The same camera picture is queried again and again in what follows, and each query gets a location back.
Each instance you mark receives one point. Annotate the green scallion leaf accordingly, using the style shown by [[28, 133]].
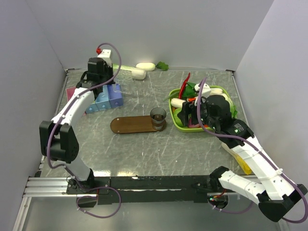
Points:
[[174, 95]]

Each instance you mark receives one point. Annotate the bok choy in basket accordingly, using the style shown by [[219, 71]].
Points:
[[189, 92]]

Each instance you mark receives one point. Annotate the dark glass cup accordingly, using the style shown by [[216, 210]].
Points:
[[158, 117]]

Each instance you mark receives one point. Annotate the green plastic vegetable basket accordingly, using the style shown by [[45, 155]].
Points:
[[187, 129]]

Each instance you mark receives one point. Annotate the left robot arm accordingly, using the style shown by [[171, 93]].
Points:
[[57, 138]]

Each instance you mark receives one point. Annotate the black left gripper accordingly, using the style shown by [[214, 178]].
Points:
[[109, 69]]

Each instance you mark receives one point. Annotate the yellow cabbage by arm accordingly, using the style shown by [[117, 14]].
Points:
[[244, 166]]

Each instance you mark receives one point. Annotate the red chili pepper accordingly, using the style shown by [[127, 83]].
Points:
[[184, 85]]

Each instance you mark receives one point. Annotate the napa cabbage on table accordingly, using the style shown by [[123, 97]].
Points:
[[134, 72]]

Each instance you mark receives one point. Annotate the pink drawer box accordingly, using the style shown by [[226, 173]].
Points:
[[70, 93]]

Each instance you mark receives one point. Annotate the purple drawer box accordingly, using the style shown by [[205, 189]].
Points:
[[115, 95]]

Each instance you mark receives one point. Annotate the white celery stalk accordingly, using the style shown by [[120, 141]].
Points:
[[177, 103]]

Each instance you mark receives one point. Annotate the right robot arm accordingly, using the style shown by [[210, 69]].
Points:
[[275, 194]]

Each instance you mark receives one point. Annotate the teal drawer box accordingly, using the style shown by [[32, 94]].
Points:
[[91, 109]]

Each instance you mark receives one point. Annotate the clear textured plastic holder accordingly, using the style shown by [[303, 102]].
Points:
[[124, 82]]

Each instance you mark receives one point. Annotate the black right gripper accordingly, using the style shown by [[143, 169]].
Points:
[[183, 116]]

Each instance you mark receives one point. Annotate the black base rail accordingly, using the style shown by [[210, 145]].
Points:
[[145, 189]]

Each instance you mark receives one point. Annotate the aluminium frame rail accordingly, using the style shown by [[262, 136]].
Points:
[[46, 207]]

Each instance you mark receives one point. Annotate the round green cabbage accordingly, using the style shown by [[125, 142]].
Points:
[[176, 117]]

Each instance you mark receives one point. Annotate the white daikon radish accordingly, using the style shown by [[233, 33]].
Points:
[[151, 66]]

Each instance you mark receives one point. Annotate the brown wooden tray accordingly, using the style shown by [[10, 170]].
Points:
[[137, 124]]

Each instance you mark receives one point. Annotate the napa cabbage in basket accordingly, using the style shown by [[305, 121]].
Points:
[[232, 106]]

